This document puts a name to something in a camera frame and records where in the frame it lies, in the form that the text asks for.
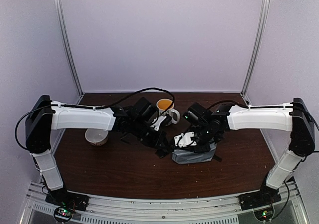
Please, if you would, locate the grey zipper pouch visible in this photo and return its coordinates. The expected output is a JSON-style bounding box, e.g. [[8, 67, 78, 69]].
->
[[172, 143, 217, 165]]

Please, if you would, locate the black comb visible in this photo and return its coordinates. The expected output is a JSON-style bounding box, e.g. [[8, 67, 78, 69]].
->
[[213, 155, 222, 162]]

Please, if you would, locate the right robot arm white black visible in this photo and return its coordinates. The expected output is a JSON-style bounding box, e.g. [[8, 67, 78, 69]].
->
[[175, 98, 317, 205]]

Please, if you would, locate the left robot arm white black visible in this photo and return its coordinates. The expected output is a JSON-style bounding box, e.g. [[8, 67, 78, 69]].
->
[[25, 95, 169, 206]]

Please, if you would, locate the black clipper guard attachment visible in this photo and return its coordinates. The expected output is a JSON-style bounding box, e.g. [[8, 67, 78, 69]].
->
[[155, 150, 169, 159]]

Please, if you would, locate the floral ceramic mug yellow inside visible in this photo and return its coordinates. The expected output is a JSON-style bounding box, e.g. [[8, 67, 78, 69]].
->
[[156, 98, 180, 126]]

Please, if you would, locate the white ceramic bowl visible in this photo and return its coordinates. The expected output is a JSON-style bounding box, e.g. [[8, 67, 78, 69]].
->
[[85, 129, 109, 146]]

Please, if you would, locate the right circuit board with leds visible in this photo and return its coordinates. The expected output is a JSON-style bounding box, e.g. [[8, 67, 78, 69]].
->
[[254, 207, 274, 222]]

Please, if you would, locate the circuit board with leds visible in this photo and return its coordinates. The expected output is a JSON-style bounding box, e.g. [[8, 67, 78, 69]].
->
[[254, 207, 274, 222], [53, 207, 75, 222]]

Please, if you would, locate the left circuit board with leds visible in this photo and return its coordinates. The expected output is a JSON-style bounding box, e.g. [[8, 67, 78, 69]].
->
[[53, 207, 75, 222]]

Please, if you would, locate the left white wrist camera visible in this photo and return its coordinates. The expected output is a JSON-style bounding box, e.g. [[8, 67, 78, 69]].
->
[[150, 116, 167, 131]]

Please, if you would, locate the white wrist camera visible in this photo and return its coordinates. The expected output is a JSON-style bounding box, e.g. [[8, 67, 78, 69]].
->
[[174, 132, 197, 148], [150, 116, 167, 131]]

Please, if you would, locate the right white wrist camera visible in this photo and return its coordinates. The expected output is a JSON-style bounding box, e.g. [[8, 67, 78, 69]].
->
[[174, 132, 197, 148]]

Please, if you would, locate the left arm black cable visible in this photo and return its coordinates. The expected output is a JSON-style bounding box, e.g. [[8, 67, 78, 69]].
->
[[14, 87, 175, 150]]

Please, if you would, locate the front aluminium rail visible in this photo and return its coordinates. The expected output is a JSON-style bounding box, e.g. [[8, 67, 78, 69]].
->
[[19, 181, 310, 224]]

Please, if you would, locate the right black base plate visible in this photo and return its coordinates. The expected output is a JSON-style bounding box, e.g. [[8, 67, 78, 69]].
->
[[238, 190, 282, 210]]

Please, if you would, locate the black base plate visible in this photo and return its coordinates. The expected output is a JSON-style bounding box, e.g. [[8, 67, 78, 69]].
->
[[238, 190, 282, 210], [45, 189, 89, 211]]

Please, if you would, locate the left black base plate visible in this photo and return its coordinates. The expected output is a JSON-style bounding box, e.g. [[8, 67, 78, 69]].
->
[[45, 189, 89, 211]]

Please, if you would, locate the right aluminium frame post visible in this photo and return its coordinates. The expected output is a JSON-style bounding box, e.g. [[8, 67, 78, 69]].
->
[[241, 0, 271, 96]]

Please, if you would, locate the aluminium frame post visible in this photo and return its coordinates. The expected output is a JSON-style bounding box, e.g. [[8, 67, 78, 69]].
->
[[241, 0, 271, 96], [54, 0, 84, 96]]

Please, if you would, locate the left aluminium frame post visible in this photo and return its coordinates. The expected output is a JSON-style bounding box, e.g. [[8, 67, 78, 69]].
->
[[54, 0, 84, 96]]

